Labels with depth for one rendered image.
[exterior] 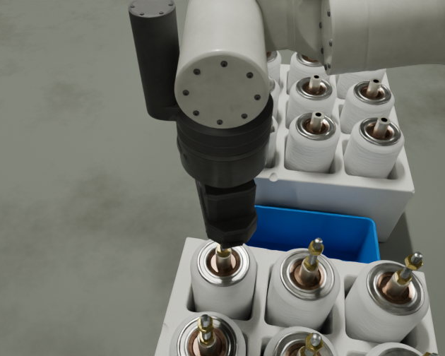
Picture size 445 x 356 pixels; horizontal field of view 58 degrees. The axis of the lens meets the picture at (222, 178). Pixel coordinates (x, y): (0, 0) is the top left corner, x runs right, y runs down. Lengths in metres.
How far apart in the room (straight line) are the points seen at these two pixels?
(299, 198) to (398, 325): 0.33
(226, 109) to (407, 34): 0.13
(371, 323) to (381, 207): 0.31
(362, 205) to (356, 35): 0.58
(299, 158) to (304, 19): 0.46
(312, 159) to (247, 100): 0.51
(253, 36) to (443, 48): 0.13
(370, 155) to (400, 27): 0.50
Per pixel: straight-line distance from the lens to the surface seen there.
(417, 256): 0.54
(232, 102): 0.28
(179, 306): 0.64
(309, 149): 0.76
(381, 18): 0.31
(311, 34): 0.36
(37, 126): 1.26
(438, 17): 0.32
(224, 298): 0.58
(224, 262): 0.56
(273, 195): 0.81
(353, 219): 0.83
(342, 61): 0.31
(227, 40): 0.27
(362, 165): 0.81
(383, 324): 0.60
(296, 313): 0.59
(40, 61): 1.53
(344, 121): 0.91
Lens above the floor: 0.76
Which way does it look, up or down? 49 degrees down
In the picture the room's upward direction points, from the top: straight up
